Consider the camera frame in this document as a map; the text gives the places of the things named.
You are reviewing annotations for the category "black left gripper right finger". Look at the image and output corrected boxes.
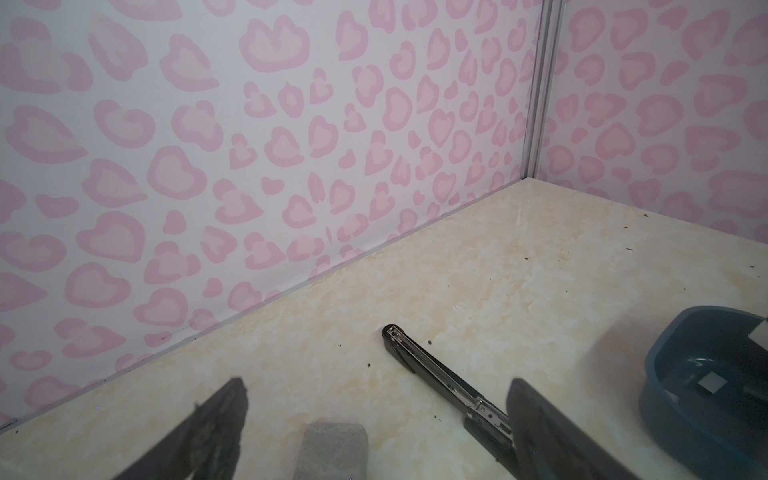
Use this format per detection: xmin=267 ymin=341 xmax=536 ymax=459
xmin=506 ymin=378 xmax=638 ymax=480

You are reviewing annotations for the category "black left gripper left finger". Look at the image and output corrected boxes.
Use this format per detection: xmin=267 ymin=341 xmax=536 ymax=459
xmin=116 ymin=377 xmax=248 ymax=480

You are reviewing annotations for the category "black long stapler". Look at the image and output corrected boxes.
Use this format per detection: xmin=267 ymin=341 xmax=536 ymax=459
xmin=381 ymin=324 xmax=521 ymax=478

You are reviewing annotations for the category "grey stone block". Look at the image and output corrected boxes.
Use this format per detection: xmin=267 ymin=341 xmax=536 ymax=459
xmin=293 ymin=422 xmax=369 ymax=480

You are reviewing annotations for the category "teal plastic tray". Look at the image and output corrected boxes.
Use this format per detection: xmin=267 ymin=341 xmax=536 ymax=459
xmin=639 ymin=306 xmax=767 ymax=479

